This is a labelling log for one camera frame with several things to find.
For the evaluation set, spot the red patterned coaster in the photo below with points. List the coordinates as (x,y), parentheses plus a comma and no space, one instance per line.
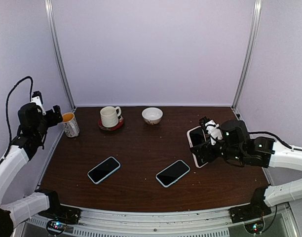
(119,125)

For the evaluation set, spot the left aluminium frame post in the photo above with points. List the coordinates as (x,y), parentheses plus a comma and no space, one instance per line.
(57,52)

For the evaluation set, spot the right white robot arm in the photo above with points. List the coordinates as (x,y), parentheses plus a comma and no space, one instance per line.
(231,141)

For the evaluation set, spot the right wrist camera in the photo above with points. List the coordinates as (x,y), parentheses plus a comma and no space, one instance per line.
(212,129)

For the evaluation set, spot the white ceramic bowl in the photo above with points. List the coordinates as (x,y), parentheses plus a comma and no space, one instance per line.
(152,115)

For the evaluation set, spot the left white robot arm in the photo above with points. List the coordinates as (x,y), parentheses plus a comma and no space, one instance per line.
(31,134)

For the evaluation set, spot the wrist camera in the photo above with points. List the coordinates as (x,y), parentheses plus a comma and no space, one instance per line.
(37,99)
(212,129)

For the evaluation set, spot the right aluminium frame post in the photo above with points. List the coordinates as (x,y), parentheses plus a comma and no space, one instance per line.
(254,28)

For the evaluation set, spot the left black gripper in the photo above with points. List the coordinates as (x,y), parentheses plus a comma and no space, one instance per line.
(54,121)

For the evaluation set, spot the cream ribbed mug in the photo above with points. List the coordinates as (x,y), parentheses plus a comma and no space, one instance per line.
(109,116)

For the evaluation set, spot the aluminium frame post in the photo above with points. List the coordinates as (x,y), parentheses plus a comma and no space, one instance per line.
(254,28)
(57,52)

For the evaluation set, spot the front aluminium rail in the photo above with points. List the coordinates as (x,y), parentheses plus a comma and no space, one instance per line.
(201,223)

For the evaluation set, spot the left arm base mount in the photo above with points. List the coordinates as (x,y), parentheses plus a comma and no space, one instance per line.
(59,216)

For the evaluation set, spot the left phone blue case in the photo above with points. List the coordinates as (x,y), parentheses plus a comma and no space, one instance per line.
(103,170)

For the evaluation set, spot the phone blue case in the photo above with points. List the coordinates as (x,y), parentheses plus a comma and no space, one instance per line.
(171,174)
(103,170)

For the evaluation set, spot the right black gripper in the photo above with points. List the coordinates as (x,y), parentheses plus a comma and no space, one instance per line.
(203,149)

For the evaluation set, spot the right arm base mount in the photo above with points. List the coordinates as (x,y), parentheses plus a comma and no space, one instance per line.
(251,215)

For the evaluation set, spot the middle phone blue case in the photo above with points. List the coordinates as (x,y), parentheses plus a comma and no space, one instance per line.
(171,174)

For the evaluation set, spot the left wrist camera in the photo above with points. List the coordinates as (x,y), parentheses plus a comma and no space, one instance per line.
(37,99)

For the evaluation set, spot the white mug orange inside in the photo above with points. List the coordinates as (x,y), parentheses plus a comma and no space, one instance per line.
(70,125)

